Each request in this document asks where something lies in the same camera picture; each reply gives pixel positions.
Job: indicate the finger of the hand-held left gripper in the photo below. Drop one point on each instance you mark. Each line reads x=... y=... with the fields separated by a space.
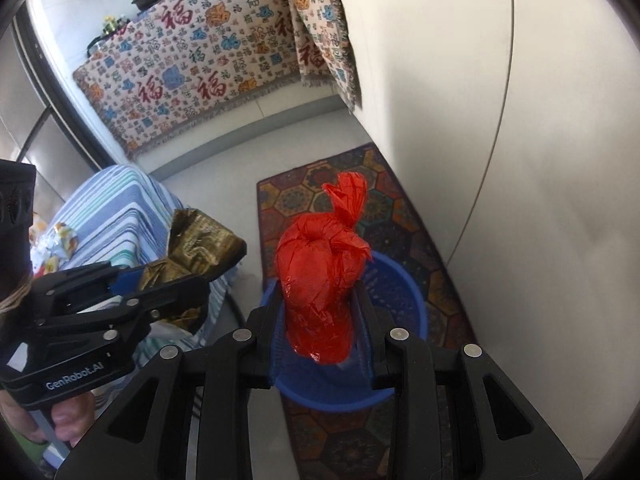
x=170 y=295
x=127 y=277

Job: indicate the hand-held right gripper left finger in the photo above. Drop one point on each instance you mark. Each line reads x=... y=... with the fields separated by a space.
x=274 y=345

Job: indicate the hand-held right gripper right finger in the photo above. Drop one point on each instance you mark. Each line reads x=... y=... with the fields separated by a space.
x=362 y=345

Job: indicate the gold foil wrapper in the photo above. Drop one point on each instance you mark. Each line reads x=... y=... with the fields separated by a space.
x=200 y=245

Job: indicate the blue plastic basket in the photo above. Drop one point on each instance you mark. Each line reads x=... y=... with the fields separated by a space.
x=395 y=290

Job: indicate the red plastic bag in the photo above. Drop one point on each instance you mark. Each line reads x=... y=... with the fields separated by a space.
x=320 y=280

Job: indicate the person's left hand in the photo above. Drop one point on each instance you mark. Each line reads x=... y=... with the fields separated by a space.
x=70 y=417

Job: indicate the blue striped table cloth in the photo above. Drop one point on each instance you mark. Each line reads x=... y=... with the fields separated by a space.
x=115 y=205

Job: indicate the crumpled snack packet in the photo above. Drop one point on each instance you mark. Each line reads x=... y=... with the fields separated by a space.
x=59 y=242

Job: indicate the hexagon patterned rug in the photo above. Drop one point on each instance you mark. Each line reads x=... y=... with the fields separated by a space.
x=300 y=195

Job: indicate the grey cabinet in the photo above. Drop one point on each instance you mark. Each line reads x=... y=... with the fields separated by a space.
x=35 y=125

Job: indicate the small black pan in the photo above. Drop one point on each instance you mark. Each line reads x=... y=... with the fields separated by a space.
x=96 y=46

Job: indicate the large printed blanket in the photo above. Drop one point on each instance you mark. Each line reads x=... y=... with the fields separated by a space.
x=200 y=55

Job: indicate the hanging printed blanket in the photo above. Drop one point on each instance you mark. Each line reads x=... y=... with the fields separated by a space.
x=320 y=25

